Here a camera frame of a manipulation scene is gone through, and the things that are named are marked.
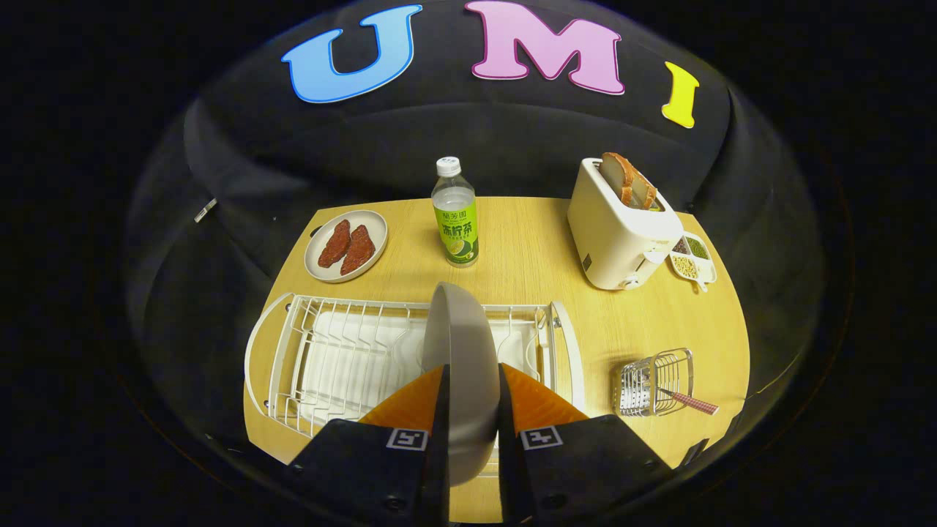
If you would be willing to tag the pile of green beans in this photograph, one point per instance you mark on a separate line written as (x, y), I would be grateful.
(697, 248)

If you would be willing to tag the short toast slice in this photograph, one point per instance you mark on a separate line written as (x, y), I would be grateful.
(648, 194)

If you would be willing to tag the green label tea bottle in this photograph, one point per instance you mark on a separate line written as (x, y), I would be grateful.
(455, 234)

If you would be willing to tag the white toaster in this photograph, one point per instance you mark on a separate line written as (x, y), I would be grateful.
(607, 234)

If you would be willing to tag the beige round plate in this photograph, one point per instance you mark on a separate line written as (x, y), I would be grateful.
(465, 351)

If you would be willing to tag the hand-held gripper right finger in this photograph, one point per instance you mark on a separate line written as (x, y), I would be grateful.
(509, 476)

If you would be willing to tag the black backdrop cloth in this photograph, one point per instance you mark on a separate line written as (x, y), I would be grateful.
(256, 161)

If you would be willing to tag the pile of dark red beans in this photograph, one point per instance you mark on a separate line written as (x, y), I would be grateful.
(681, 246)

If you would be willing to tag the small plate with meat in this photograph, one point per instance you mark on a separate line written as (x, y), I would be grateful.
(370, 223)

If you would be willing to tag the white cloth clip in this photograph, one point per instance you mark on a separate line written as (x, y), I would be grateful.
(205, 210)

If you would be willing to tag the tall toast slice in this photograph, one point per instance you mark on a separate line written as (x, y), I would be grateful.
(621, 176)

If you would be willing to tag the pile of yellow soybeans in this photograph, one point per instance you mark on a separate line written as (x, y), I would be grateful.
(686, 266)

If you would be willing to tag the white divided dish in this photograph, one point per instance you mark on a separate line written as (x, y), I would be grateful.
(706, 272)

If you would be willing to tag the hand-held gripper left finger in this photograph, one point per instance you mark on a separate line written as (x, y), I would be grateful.
(441, 468)

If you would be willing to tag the red meat slice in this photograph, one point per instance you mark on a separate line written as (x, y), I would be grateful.
(334, 244)
(358, 250)

